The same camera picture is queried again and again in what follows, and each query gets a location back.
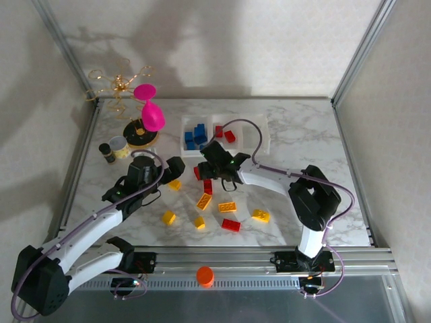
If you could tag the yellow lego brick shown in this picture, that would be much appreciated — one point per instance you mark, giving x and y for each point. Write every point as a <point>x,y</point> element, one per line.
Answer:
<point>174,185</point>
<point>261,216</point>
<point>204,201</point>
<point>227,207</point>
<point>168,217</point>
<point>199,223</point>

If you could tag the aluminium frame post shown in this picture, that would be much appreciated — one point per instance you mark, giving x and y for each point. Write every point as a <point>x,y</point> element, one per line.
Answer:
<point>64,50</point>
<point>361,50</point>

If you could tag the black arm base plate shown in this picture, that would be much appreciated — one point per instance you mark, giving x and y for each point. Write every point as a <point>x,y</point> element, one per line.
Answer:
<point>286,262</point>
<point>144,262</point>

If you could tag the white yellow small can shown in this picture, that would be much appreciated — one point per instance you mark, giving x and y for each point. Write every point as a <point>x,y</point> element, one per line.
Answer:
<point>120,149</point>

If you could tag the grey metal panel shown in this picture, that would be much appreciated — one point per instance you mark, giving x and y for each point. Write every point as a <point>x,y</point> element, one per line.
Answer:
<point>235,306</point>

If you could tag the orange cylinder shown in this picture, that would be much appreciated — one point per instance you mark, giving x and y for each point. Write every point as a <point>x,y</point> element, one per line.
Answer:
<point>205,276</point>

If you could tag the aluminium mounting rail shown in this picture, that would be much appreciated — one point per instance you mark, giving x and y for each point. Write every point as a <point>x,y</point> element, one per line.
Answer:
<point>235,260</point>

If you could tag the blue lego brick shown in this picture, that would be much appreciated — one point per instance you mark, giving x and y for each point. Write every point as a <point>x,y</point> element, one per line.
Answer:
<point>191,145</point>
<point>202,146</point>
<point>200,139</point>
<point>189,136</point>
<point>199,129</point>

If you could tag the pink plastic wine glass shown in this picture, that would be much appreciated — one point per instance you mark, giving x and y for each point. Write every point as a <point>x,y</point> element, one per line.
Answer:
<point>153,117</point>

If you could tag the small dark jar black lid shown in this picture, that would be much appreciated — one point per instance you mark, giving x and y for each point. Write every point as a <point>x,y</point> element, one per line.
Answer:
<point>108,154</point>

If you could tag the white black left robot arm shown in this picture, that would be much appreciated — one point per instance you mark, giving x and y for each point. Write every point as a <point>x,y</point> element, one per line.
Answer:
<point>94,225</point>

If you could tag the red lego brick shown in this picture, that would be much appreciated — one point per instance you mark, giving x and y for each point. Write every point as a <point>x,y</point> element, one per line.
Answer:
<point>197,173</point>
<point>230,137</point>
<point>219,132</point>
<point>207,186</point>
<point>231,224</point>

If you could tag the aluminium table side rail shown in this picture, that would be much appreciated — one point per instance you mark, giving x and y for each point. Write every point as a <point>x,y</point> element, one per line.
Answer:
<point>79,161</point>
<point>350,158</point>

